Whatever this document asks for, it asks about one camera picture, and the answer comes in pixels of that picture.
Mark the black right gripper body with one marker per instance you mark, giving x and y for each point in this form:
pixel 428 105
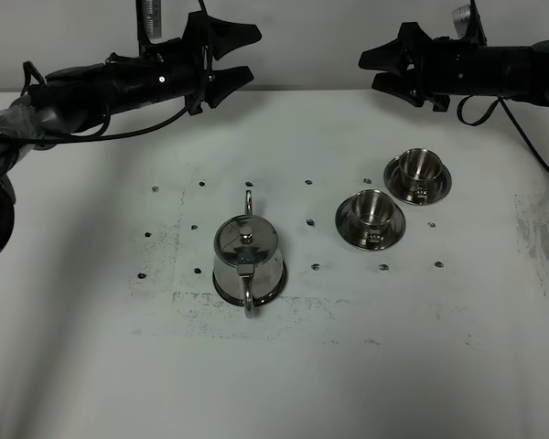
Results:
pixel 430 63

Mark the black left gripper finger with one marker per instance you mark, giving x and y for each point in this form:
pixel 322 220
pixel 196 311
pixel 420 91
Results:
pixel 226 82
pixel 227 36

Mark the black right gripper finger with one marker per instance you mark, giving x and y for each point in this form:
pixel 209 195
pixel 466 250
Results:
pixel 388 57
pixel 397 87

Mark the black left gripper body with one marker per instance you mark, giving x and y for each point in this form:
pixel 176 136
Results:
pixel 182 65

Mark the stainless steel teapot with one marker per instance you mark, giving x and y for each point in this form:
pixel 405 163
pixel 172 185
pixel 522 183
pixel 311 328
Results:
pixel 248 262

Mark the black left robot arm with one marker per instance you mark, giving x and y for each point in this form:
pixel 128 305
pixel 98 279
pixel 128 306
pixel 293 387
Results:
pixel 76 105

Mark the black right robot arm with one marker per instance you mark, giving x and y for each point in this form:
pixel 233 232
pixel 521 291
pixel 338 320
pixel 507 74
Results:
pixel 516 73

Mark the far stainless steel teacup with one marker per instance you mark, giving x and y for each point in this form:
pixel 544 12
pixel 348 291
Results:
pixel 420 164

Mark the stainless steel teacup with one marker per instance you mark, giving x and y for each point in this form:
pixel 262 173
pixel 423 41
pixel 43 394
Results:
pixel 372 207
pixel 420 164

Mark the near stainless steel teacup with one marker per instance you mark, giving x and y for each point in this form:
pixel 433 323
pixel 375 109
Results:
pixel 372 207

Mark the round steel teapot coaster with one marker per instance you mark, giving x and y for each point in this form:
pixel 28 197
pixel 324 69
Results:
pixel 257 301

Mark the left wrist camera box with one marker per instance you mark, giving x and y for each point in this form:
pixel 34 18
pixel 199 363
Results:
pixel 149 22

